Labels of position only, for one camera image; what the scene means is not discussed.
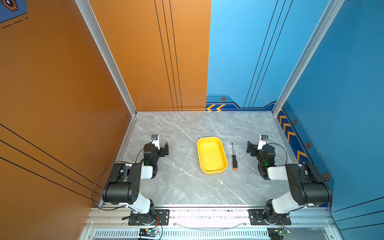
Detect green circuit board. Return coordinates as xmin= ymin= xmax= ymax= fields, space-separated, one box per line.
xmin=139 ymin=228 xmax=160 ymax=240
xmin=268 ymin=228 xmax=291 ymax=240

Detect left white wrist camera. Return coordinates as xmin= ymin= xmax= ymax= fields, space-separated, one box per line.
xmin=151 ymin=134 xmax=160 ymax=150

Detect yellow plastic bin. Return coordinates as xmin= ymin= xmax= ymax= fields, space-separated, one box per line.
xmin=197 ymin=137 xmax=228 ymax=175

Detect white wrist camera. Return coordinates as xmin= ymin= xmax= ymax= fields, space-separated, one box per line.
xmin=151 ymin=134 xmax=160 ymax=150
xmin=257 ymin=135 xmax=269 ymax=150

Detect left aluminium corner post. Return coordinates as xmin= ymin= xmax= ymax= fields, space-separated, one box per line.
xmin=75 ymin=0 xmax=137 ymax=117

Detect aluminium corner post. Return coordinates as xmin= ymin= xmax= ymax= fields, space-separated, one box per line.
xmin=272 ymin=0 xmax=345 ymax=117
xmin=75 ymin=0 xmax=137 ymax=117

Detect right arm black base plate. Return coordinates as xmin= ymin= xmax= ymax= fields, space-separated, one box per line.
xmin=248 ymin=209 xmax=292 ymax=226

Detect right aluminium corner post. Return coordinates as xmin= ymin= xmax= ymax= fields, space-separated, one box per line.
xmin=272 ymin=0 xmax=345 ymax=117

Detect left green circuit board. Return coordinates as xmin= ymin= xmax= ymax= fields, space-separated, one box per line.
xmin=139 ymin=228 xmax=160 ymax=240

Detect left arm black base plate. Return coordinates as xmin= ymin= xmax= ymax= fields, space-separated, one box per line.
xmin=128 ymin=209 xmax=170 ymax=226

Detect aluminium front rail frame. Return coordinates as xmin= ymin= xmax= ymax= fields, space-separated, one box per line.
xmin=80 ymin=205 xmax=343 ymax=240

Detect right green circuit board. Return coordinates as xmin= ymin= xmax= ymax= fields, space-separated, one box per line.
xmin=268 ymin=228 xmax=291 ymax=240

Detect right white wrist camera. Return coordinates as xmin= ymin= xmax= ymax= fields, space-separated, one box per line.
xmin=257 ymin=135 xmax=269 ymax=150

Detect black orange handled screwdriver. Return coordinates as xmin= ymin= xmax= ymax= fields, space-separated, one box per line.
xmin=231 ymin=143 xmax=238 ymax=170

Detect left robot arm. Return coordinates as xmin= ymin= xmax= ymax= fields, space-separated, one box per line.
xmin=102 ymin=143 xmax=169 ymax=225

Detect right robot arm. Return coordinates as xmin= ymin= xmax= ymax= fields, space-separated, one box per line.
xmin=247 ymin=141 xmax=333 ymax=225

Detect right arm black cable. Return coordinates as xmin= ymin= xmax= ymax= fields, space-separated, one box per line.
xmin=271 ymin=142 xmax=289 ymax=166

